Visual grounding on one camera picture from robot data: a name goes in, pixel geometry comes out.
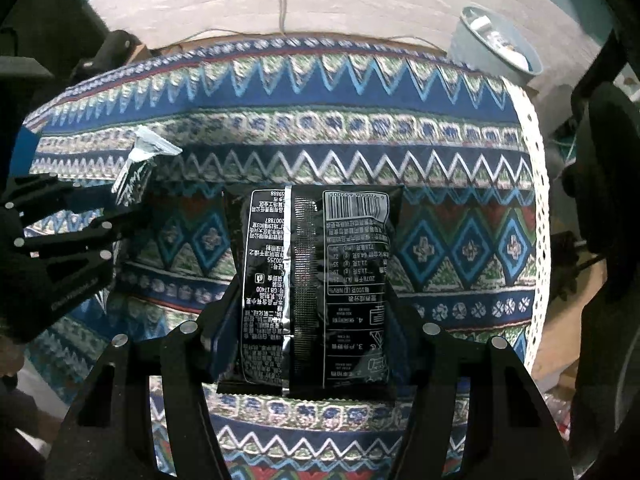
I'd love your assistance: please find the small dark foil snack packet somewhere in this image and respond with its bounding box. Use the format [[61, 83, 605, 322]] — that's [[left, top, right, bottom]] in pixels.
[[111, 127, 182, 208]]

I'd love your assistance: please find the light blue trash bin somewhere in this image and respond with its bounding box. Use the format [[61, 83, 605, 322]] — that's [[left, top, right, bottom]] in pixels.
[[447, 5, 545, 91]]

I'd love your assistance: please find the blue cardboard box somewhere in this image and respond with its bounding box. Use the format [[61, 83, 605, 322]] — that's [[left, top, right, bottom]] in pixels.
[[12, 127, 38, 178]]

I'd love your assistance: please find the black clamp knob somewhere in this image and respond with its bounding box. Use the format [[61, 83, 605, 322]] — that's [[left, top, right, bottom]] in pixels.
[[75, 30, 141, 73]]

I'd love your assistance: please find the blue patterned tablecloth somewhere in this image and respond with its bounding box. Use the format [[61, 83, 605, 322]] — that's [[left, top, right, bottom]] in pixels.
[[22, 35, 551, 480]]

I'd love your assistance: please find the white paper trash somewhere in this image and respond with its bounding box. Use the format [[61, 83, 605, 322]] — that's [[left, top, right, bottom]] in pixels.
[[467, 12, 533, 71]]

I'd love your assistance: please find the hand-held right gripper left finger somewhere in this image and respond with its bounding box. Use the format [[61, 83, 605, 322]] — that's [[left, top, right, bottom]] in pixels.
[[44, 287, 241, 480]]

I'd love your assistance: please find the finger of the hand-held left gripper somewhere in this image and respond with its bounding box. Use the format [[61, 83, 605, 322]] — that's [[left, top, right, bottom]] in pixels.
[[2, 172, 123, 221], [15, 212, 123, 267]]

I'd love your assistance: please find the black metal frame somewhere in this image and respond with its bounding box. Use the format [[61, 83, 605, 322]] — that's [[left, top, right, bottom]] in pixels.
[[570, 30, 640, 461]]

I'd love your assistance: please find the black snack bag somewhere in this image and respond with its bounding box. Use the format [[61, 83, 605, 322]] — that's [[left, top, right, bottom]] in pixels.
[[217, 183, 405, 403]]

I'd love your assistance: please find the grey power cable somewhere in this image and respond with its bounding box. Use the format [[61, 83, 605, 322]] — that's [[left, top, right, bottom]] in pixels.
[[272, 0, 292, 37]]

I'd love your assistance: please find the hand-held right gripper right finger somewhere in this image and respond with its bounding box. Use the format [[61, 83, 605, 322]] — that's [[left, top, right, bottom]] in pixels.
[[387, 295, 576, 480]]

